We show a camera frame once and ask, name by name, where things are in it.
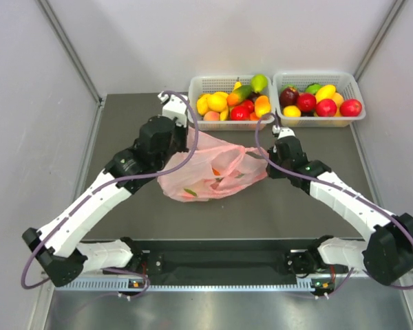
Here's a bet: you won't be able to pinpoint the pink plastic bag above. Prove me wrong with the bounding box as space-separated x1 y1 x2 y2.
157 131 268 202

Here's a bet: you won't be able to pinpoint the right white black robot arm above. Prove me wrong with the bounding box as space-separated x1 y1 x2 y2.
267 129 413 286

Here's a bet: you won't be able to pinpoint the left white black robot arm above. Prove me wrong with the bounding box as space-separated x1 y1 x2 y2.
22 115 189 287

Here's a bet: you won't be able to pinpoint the peach fruit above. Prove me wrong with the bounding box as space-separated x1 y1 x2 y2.
203 111 220 122

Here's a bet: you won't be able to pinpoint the yellow lemon right basket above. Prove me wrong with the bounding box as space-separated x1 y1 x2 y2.
283 105 301 118

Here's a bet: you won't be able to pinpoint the yellow lemon basket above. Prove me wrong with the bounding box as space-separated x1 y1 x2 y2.
283 105 301 118
206 93 228 112

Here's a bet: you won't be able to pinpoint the orange yellow mango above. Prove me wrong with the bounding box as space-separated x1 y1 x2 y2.
255 95 271 118

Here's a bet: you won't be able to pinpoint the red apple middle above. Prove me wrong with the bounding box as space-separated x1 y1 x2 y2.
296 93 317 113

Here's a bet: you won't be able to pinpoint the yellow lemon far left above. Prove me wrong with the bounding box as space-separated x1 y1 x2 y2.
196 94 209 116

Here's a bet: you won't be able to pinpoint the dark red apple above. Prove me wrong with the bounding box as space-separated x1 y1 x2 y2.
279 87 299 107

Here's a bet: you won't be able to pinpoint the red apple front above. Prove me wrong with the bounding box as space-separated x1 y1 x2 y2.
315 99 337 117

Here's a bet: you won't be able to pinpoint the red apple left basket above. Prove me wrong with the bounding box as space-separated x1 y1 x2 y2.
230 105 251 121

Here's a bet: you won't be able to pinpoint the left white plastic basket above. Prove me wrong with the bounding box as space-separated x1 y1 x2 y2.
189 74 275 131

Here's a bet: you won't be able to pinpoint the white plastic basket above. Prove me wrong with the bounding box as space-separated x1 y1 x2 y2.
189 74 275 131
273 71 366 128

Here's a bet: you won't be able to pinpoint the green lime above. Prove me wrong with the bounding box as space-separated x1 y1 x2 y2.
304 83 322 95

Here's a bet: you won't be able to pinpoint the yellow lemon left basket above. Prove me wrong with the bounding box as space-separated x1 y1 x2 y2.
206 93 228 112

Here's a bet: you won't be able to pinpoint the yellow mango right basket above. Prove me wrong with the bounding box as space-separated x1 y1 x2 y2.
315 85 337 103

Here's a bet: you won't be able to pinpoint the green orange mango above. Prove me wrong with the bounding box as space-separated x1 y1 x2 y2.
226 85 253 107

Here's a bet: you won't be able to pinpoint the green pear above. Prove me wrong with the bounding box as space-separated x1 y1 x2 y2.
250 74 268 94

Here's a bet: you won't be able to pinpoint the red apple far right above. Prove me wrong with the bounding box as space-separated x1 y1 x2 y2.
339 99 363 117

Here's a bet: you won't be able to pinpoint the right white plastic basket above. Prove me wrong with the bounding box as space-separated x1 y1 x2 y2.
273 71 366 128

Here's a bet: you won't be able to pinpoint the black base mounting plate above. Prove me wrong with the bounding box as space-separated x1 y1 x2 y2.
135 239 329 274

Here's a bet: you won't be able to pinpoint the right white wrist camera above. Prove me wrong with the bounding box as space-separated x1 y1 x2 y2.
272 124 296 142

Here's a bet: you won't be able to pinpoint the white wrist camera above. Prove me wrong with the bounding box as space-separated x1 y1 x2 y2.
158 91 188 127
272 124 296 142

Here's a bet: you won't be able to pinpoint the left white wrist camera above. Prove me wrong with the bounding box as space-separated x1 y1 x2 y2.
158 91 188 127

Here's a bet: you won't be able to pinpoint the grey slotted cable duct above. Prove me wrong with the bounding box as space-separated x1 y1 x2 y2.
57 276 335 292

